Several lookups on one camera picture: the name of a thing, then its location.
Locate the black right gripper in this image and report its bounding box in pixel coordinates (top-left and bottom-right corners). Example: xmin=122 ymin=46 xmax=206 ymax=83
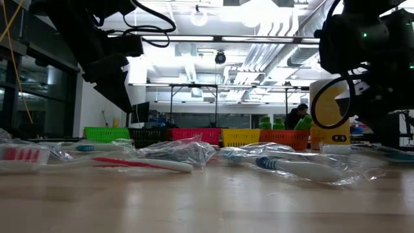
xmin=336 ymin=64 xmax=414 ymax=148

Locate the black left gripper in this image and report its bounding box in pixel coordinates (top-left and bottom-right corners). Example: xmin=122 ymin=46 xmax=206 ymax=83
xmin=82 ymin=34 xmax=144 ymax=114

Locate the teal bagged toothbrush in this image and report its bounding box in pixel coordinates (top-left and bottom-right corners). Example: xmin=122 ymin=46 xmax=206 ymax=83
xmin=320 ymin=142 xmax=414 ymax=164

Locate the black computer monitor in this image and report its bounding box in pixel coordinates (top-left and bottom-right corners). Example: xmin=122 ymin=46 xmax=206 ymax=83
xmin=131 ymin=101 xmax=151 ymax=124

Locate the green plastic basket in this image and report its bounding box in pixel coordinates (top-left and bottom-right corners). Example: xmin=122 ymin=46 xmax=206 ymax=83
xmin=83 ymin=126 xmax=131 ymax=144

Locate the black plastic basket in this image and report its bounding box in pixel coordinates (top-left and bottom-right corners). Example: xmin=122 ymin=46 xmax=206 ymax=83
xmin=128 ymin=128 xmax=172 ymax=149

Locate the yellow canister white lid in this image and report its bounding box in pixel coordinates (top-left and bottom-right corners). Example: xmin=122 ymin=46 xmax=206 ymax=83
xmin=309 ymin=78 xmax=351 ymax=146

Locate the red white bagged toothbrush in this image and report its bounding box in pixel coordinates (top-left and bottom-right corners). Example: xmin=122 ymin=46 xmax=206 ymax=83
xmin=0 ymin=128 xmax=194 ymax=175

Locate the blue white bagged toothbrush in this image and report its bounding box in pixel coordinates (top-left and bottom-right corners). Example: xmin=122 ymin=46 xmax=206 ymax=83
xmin=219 ymin=142 xmax=386 ymax=187

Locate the person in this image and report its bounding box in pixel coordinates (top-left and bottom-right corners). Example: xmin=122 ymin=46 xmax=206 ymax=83
xmin=284 ymin=102 xmax=310 ymax=130

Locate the red plastic basket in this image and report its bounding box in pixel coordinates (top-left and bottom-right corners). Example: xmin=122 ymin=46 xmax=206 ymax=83
xmin=170 ymin=128 xmax=223 ymax=146

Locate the orange plastic basket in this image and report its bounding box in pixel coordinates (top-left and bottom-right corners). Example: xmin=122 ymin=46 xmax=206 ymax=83
xmin=258 ymin=129 xmax=311 ymax=151

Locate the round white ceiling lamp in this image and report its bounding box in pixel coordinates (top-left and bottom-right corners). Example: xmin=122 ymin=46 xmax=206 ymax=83
xmin=190 ymin=5 xmax=208 ymax=27

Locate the black ceiling spotlight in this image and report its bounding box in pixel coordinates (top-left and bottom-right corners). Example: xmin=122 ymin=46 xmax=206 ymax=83
xmin=214 ymin=50 xmax=227 ymax=65

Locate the long overhead light bar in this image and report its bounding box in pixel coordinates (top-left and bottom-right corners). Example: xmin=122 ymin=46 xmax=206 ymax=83
xmin=106 ymin=34 xmax=321 ymax=45

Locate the yellow plastic basket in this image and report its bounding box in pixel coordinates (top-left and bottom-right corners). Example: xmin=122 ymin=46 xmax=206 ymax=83
xmin=221 ymin=128 xmax=261 ymax=148

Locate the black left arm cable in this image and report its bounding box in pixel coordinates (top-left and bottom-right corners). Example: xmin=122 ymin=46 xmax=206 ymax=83
xmin=122 ymin=0 xmax=177 ymax=49

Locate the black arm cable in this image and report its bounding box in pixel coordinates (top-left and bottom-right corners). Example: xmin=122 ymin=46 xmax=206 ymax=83
xmin=122 ymin=0 xmax=177 ymax=49
xmin=310 ymin=76 xmax=356 ymax=130

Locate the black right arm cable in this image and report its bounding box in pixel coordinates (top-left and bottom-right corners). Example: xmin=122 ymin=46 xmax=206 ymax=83
xmin=310 ymin=76 xmax=356 ymax=130

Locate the black background rig frame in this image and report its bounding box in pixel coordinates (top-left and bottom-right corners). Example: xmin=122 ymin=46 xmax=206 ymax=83
xmin=129 ymin=83 xmax=307 ymax=129

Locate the yellow extension cable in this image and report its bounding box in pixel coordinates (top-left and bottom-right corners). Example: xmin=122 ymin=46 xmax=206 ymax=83
xmin=0 ymin=0 xmax=25 ymax=43
xmin=1 ymin=0 xmax=34 ymax=124

